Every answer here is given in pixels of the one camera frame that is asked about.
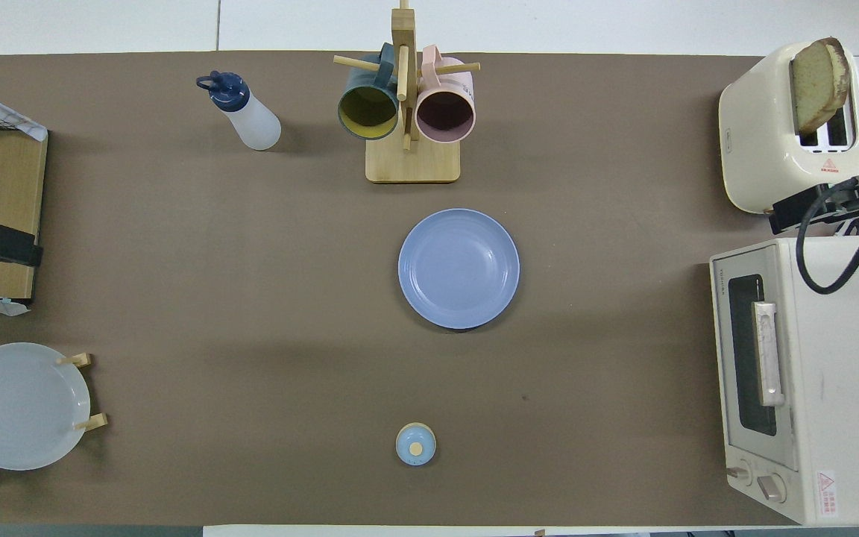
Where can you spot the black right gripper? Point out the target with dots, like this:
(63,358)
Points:
(847,198)

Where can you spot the toasted bread slice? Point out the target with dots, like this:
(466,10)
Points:
(817,82)

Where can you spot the squeeze bottle with navy cap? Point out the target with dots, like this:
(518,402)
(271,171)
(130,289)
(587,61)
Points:
(250,119)

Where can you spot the grey round plate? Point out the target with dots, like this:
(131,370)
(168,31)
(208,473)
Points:
(19,406)

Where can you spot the wooden plate rack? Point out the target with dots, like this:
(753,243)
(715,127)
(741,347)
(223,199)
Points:
(92,422)

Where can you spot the blue round plate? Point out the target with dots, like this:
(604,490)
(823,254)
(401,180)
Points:
(459,268)

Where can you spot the cream two-slot toaster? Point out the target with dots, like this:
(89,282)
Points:
(757,142)

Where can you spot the white toaster oven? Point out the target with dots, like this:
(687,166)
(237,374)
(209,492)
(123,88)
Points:
(839,373)

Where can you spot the brown table mat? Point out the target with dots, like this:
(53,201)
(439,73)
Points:
(250,298)

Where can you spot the pink mug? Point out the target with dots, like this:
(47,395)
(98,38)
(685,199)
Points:
(444,115)

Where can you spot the dark teal mug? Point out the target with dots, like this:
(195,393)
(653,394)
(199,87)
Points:
(366,112)

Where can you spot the wooden mug tree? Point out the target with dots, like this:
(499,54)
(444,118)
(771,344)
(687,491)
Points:
(413,160)

